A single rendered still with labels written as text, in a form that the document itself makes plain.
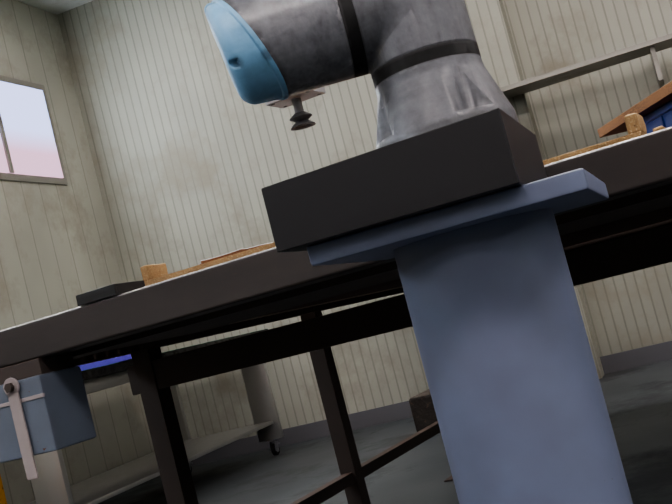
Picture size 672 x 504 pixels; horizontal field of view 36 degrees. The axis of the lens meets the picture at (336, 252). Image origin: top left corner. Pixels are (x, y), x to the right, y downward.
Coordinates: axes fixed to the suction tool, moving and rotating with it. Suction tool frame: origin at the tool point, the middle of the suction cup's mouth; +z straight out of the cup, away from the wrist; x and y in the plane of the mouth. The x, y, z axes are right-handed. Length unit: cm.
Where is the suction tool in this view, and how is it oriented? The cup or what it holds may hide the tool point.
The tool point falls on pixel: (303, 126)
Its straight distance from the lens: 174.1
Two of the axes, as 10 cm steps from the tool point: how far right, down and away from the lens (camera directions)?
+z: 2.5, 9.7, -0.7
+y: -8.8, 2.5, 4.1
